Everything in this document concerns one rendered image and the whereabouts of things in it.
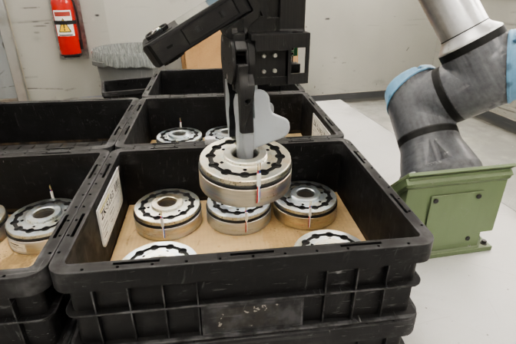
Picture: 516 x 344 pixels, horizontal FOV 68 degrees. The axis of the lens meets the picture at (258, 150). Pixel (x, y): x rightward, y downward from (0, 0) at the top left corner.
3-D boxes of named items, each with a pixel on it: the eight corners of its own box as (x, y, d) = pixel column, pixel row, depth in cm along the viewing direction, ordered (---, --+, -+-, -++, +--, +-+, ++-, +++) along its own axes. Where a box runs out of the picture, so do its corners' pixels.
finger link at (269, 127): (295, 171, 43) (292, 87, 40) (243, 177, 41) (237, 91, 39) (286, 163, 46) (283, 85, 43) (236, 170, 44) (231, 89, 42)
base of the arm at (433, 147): (439, 193, 84) (425, 150, 87) (503, 169, 71) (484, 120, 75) (385, 194, 78) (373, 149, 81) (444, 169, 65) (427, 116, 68)
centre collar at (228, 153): (228, 171, 40) (227, 166, 40) (219, 149, 44) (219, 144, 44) (272, 165, 41) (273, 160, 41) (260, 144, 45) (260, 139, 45)
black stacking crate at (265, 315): (69, 362, 41) (45, 279, 37) (124, 210, 68) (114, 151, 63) (419, 325, 46) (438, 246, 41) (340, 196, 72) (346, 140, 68)
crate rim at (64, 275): (47, 295, 37) (41, 276, 36) (114, 161, 64) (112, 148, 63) (437, 261, 42) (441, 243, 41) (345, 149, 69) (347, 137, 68)
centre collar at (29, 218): (65, 205, 60) (64, 201, 60) (58, 223, 56) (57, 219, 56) (31, 209, 59) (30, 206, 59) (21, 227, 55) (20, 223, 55)
